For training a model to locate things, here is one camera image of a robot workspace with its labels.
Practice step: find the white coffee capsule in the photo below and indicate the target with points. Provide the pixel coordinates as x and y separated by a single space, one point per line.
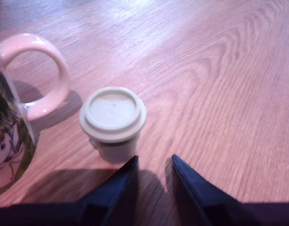
112 117

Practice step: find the cartoon print coffee mug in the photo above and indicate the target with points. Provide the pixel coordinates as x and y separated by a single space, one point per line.
8 113

